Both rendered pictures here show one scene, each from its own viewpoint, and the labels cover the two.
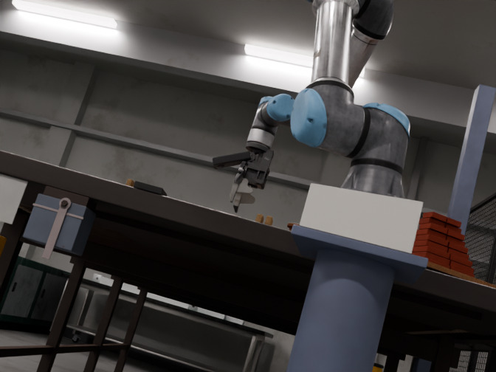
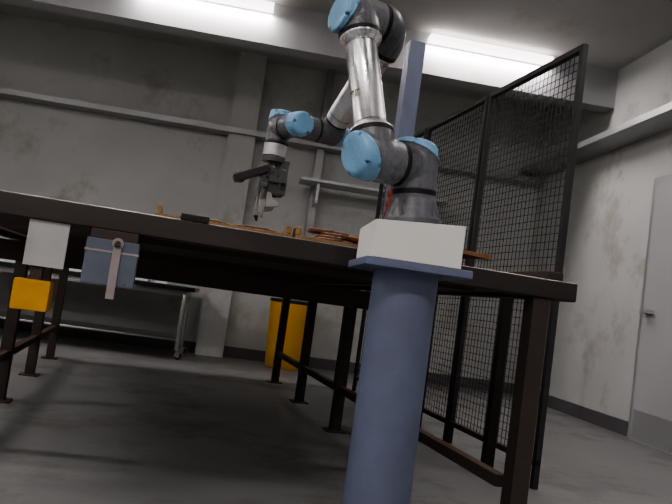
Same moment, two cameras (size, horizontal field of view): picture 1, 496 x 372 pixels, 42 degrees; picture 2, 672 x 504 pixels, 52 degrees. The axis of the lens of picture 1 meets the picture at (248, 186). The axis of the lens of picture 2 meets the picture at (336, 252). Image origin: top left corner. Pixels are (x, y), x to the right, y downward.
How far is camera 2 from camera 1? 60 cm
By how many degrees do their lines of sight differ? 21
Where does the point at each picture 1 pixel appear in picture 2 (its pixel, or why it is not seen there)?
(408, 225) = (456, 246)
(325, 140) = (378, 176)
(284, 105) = (303, 122)
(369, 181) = (416, 208)
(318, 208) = (385, 239)
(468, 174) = (406, 130)
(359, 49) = not seen: hidden behind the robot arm
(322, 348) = (395, 349)
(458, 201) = not seen: hidden behind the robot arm
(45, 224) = (101, 266)
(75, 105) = not seen: outside the picture
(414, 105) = (327, 43)
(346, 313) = (411, 320)
